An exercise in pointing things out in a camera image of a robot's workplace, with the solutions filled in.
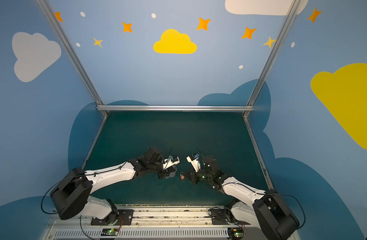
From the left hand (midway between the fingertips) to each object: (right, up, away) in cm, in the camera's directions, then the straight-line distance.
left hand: (175, 169), depth 83 cm
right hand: (+5, -2, -1) cm, 6 cm away
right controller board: (+30, -28, -11) cm, 43 cm away
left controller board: (-31, -27, -12) cm, 43 cm away
